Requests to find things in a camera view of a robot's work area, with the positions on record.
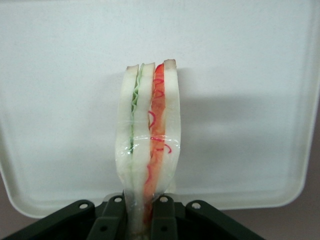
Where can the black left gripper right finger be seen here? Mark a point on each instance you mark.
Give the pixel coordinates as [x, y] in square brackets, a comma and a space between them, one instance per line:
[163, 220]

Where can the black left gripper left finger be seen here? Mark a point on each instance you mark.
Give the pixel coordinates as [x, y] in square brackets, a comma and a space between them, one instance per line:
[110, 220]

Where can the triangle sandwich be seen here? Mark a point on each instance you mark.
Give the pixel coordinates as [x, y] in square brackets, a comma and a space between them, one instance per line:
[152, 130]

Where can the cream plastic tray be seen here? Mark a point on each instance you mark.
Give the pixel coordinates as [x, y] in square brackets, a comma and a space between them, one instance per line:
[62, 100]

